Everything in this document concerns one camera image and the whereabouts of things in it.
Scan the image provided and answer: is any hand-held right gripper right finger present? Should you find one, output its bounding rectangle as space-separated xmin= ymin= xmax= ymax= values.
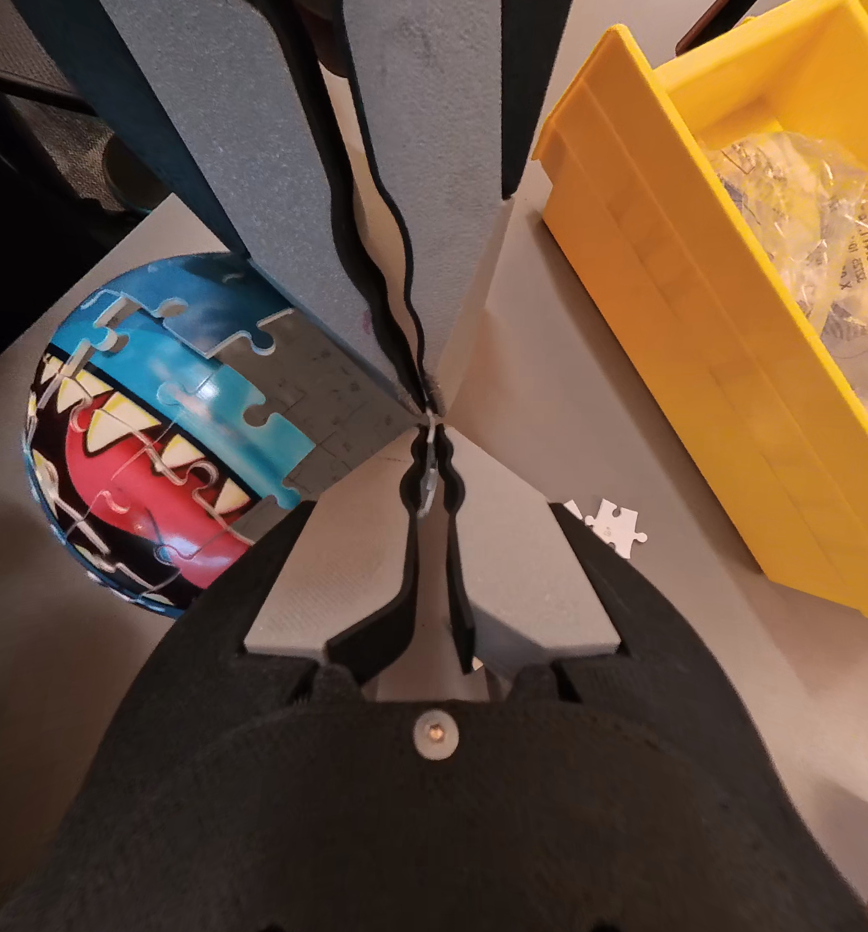
xmin=434 ymin=424 xmax=622 ymax=674

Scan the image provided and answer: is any black mesh chair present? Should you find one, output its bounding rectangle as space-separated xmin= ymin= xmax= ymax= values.
xmin=0 ymin=0 xmax=173 ymax=219

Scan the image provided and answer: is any clear plastic bag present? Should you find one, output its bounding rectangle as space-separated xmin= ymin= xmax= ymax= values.
xmin=703 ymin=131 xmax=868 ymax=431

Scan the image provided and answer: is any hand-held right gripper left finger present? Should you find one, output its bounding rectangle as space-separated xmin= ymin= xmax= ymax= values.
xmin=243 ymin=426 xmax=435 ymax=685

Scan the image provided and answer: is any yellow plastic bin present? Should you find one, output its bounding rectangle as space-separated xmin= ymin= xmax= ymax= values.
xmin=532 ymin=0 xmax=868 ymax=627

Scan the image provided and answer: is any blue monster puzzle ball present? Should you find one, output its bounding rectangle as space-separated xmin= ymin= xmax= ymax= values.
xmin=22 ymin=251 xmax=416 ymax=620

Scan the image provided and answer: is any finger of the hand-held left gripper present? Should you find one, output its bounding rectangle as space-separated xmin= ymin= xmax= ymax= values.
xmin=102 ymin=0 xmax=431 ymax=416
xmin=335 ymin=0 xmax=516 ymax=416

